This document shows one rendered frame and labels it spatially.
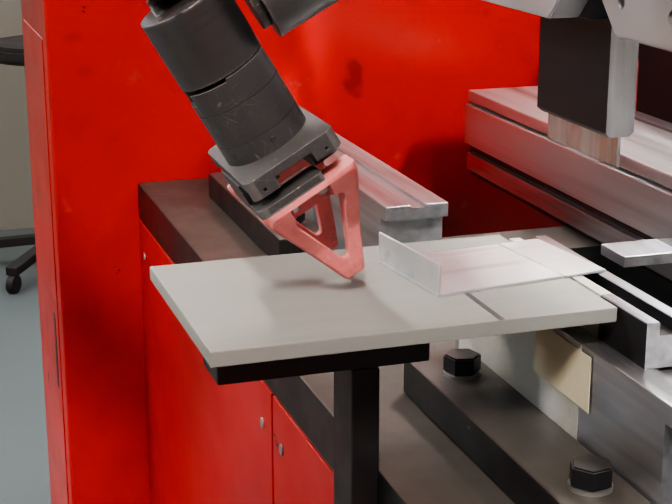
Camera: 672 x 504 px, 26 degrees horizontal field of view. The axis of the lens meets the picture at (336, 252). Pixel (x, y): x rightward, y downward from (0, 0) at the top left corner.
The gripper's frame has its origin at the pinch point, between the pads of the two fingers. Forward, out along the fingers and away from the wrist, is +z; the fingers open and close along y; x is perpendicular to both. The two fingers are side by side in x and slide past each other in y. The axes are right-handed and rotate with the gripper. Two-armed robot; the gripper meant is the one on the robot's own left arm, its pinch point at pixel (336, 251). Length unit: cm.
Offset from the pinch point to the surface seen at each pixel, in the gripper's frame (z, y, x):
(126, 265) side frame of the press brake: 22, 84, 13
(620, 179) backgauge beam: 26, 35, -31
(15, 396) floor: 88, 239, 54
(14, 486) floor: 85, 190, 59
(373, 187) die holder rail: 12.4, 35.8, -10.4
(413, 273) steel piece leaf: 3.8, -1.6, -3.4
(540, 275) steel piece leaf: 8.4, -3.3, -10.5
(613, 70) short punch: -2.2, -6.3, -20.2
